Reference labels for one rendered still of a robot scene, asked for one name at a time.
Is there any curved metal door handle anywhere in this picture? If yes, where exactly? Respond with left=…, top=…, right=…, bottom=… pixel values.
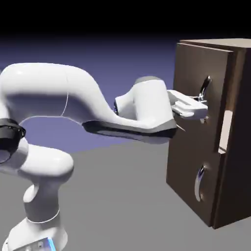
left=194, top=164, right=207, bottom=202
left=197, top=75, right=212, bottom=102

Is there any dark wood small cabinet door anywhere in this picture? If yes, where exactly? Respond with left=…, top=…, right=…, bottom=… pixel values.
left=166, top=117, right=226, bottom=228

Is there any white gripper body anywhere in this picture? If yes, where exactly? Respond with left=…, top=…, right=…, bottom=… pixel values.
left=167, top=89, right=208, bottom=119

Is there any dark wood large cabinet door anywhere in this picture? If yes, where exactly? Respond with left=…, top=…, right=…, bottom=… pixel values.
left=173, top=43, right=234, bottom=155

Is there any dark wood cabinet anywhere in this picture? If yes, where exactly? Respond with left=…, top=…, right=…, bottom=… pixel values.
left=166, top=38, right=251, bottom=230

